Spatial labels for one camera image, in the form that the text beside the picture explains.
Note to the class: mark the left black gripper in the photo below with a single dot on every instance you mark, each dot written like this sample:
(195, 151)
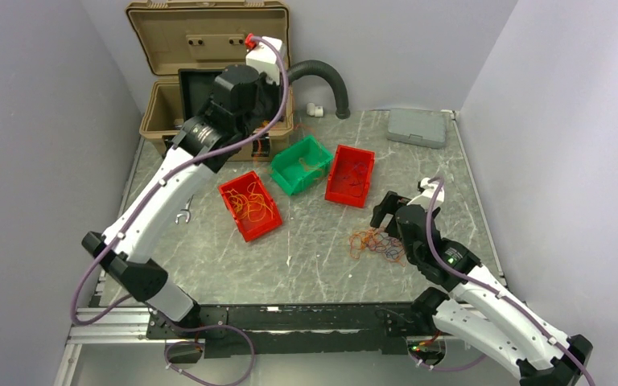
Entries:
(276, 92)

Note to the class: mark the tan plastic toolbox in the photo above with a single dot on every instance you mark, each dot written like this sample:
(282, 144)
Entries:
(207, 35)

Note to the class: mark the large red plastic bin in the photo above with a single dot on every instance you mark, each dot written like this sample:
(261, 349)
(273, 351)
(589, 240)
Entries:
(349, 179)

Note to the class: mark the silver combination wrench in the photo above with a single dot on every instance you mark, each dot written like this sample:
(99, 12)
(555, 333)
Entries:
(184, 214)

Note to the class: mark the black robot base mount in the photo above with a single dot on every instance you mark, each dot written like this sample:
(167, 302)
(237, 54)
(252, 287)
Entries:
(385, 327)

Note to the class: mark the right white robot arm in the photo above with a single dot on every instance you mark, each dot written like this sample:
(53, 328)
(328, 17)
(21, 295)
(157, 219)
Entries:
(467, 301)

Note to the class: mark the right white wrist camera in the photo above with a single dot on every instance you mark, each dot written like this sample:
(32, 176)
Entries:
(426, 190)

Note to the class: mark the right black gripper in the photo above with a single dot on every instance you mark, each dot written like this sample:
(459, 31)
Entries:
(390, 202)

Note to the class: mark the white pipe fitting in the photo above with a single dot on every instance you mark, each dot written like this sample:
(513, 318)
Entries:
(314, 110)

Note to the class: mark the aluminium frame rail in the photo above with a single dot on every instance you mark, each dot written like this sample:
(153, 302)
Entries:
(120, 326)

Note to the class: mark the small red plastic bin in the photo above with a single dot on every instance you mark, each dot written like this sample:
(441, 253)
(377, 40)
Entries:
(251, 206)

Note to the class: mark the black toolbox tray insert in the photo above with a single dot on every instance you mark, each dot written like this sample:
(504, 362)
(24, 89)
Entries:
(195, 88)

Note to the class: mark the grey plastic organizer case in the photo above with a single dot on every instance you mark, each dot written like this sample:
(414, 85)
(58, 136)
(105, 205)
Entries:
(418, 127)

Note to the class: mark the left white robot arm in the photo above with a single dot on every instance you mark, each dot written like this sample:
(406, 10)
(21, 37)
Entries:
(125, 249)

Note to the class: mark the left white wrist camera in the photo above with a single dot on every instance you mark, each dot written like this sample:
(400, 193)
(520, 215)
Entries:
(261, 57)

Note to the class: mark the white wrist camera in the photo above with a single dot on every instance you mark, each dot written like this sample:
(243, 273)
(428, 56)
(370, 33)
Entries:
(426, 190)
(261, 57)

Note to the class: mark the green plastic bin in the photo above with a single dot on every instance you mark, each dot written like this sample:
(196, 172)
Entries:
(299, 166)

